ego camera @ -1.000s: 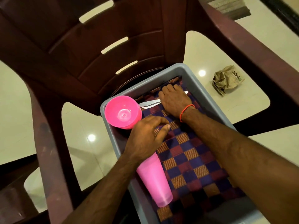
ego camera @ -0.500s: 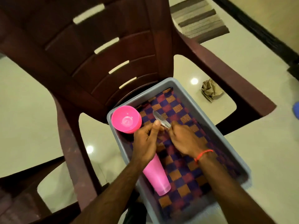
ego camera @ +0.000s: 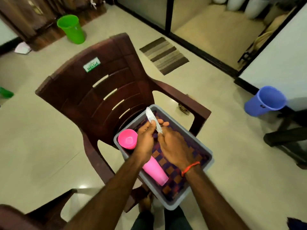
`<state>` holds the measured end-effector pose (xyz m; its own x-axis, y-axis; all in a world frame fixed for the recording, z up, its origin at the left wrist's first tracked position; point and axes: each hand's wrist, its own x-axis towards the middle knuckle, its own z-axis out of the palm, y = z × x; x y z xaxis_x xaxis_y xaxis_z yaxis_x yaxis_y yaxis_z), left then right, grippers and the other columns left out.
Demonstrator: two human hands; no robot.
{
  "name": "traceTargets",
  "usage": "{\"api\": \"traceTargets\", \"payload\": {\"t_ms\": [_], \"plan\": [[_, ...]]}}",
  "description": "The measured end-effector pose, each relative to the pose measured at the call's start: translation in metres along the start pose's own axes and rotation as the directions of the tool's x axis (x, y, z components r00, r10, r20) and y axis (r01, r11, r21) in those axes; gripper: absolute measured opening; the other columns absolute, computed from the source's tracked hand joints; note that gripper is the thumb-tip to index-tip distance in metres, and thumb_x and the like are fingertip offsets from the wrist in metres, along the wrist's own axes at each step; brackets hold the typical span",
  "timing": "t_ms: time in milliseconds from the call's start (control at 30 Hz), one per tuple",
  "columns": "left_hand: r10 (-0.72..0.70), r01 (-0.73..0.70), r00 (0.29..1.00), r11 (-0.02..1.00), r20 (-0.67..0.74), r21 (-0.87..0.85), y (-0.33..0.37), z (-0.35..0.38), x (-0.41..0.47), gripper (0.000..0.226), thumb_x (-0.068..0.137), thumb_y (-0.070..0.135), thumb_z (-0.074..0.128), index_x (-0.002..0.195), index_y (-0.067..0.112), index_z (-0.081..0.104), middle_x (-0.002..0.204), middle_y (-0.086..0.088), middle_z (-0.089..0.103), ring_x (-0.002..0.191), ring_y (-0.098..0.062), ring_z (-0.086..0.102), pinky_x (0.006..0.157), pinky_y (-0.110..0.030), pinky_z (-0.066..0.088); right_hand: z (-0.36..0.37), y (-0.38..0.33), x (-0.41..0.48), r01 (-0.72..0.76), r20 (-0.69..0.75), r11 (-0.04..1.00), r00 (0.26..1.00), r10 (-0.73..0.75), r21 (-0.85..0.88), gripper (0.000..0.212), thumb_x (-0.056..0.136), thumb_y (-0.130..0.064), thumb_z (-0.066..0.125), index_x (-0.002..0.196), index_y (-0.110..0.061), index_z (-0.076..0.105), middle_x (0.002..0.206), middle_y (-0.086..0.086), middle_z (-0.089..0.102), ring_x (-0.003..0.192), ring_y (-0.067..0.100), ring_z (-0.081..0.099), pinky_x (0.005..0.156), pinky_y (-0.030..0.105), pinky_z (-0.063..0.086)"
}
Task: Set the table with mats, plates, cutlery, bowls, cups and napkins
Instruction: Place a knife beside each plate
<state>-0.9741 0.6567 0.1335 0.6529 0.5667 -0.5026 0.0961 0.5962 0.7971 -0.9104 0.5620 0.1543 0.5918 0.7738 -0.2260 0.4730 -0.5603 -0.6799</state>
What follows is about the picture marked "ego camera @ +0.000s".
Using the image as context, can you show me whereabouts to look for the person's right forearm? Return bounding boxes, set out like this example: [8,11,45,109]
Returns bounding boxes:
[184,165,250,230]

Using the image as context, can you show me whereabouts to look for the checkered purple orange cloth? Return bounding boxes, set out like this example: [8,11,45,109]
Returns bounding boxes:
[132,112,209,199]

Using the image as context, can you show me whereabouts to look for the red wrist thread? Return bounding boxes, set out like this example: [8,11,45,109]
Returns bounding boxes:
[181,161,201,176]

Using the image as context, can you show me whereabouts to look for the striped brown rug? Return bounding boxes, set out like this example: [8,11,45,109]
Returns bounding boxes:
[139,37,190,76]

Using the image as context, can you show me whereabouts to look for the blue plastic bucket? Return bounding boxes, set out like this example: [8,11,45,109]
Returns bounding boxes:
[244,86,287,117]

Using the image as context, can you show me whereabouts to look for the person's dark trousers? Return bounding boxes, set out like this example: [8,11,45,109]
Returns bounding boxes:
[130,206,193,230]

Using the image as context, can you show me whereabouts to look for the person's left foot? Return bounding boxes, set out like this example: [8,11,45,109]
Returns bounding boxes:
[138,194,154,213]

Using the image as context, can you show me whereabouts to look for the person's left forearm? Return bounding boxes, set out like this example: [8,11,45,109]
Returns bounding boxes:
[65,158,152,230]

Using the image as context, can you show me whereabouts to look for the green plastic bucket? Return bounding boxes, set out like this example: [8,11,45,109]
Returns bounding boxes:
[57,15,87,45]

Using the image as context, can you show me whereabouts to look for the crumpled brown paper bag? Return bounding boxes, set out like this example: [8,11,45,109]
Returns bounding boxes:
[177,104,191,115]

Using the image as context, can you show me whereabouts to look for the steel table knife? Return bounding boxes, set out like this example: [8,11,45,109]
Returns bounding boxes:
[145,107,165,134]

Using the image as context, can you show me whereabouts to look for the green bottle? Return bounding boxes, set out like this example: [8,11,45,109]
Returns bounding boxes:
[0,87,14,99]

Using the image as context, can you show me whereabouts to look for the black stool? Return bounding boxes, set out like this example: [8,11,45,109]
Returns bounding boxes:
[263,110,307,170]

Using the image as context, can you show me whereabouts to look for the small white floor object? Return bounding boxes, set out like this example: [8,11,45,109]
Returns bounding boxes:
[13,42,32,55]

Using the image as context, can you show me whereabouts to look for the person's right hand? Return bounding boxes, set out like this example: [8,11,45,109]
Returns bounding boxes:
[157,123,197,173]

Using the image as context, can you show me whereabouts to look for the person's left hand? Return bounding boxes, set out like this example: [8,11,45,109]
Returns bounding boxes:
[133,118,165,167]

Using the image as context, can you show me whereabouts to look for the grey plastic tray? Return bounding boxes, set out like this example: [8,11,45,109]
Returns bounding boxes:
[113,104,215,211]

